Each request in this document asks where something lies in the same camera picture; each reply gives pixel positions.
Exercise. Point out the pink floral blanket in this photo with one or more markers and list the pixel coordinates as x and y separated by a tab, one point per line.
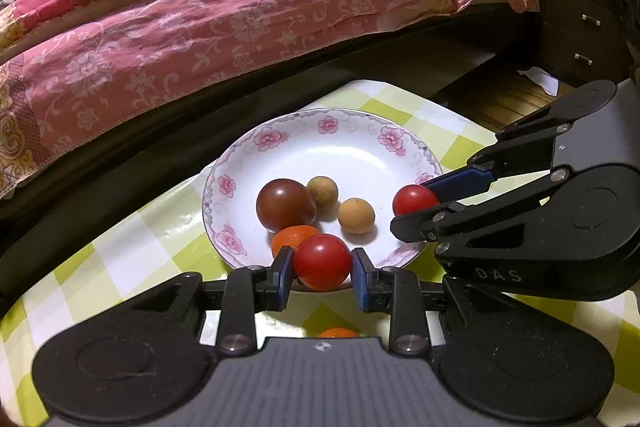
200	17

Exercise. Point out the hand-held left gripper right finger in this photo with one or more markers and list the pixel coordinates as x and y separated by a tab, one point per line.
361	282

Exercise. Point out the dark red tomato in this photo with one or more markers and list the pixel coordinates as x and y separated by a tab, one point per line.
285	204

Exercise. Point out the white floral rim plate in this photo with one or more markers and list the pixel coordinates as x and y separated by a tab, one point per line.
350	157

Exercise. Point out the small orange mandarin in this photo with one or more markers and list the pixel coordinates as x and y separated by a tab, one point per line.
338	333
286	241

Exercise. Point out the green checked tablecloth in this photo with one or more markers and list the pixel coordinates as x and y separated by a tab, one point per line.
125	257

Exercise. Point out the brown longan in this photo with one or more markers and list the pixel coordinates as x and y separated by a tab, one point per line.
356	216
322	191

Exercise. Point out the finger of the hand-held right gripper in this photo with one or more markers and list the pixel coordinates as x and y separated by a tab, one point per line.
450	222
460	182

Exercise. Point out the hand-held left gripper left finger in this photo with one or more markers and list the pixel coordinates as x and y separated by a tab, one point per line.
284	277

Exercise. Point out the red cherry tomato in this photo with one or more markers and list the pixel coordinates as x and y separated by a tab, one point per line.
411	201
321	262

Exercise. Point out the dark wooden nightstand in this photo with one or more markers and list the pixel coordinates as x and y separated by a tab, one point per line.
575	32

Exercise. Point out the white paper scrap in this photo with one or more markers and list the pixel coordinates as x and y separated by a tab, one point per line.
540	79

